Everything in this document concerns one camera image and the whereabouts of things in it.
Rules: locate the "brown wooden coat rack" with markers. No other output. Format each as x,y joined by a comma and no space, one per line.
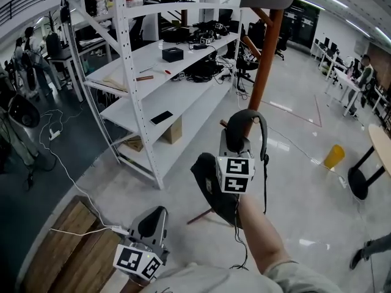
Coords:
265,60

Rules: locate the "tall cardboard box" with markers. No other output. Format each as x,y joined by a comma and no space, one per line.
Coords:
172,131

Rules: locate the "black table white legs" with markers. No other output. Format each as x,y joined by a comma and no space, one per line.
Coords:
64,52

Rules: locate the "black metal railing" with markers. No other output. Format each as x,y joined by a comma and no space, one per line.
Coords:
27,2

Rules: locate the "person's grey shirt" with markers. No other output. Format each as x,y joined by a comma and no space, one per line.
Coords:
214,279

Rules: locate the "white desk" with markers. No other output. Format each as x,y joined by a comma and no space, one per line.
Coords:
345,82

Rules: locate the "black round device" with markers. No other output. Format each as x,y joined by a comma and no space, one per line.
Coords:
26,111

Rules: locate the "round beige table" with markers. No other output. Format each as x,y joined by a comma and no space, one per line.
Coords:
382,145

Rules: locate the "small black box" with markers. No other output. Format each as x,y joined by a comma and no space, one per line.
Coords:
172,54

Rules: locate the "white metal shelving unit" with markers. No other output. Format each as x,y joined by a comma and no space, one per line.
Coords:
128,56

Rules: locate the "person's right forearm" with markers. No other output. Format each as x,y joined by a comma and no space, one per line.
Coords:
259,233

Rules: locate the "dark grey sling bag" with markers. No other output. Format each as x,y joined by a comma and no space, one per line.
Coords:
201,169

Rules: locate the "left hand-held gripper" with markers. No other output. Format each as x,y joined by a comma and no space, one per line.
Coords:
137,255

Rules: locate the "yellow waste bin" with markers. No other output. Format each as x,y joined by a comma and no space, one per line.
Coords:
334,157

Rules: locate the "person's left forearm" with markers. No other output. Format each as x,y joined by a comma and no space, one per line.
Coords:
140,282

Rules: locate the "white power strip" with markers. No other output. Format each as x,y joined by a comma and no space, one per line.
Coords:
343,182
54,134
119,230

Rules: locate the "black office chair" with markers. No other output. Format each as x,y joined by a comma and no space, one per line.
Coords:
281,43
246,64

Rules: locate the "black smartphone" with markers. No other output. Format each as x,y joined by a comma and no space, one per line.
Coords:
161,118

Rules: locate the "black double door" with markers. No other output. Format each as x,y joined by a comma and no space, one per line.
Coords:
301,20

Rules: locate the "flat cardboard box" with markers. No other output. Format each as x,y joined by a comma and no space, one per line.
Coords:
133,143

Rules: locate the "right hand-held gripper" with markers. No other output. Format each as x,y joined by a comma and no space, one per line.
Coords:
235,172

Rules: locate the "brown wooden stick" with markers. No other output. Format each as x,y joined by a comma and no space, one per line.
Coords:
144,78

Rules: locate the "wooden plank bench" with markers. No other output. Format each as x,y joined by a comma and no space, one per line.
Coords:
67,249

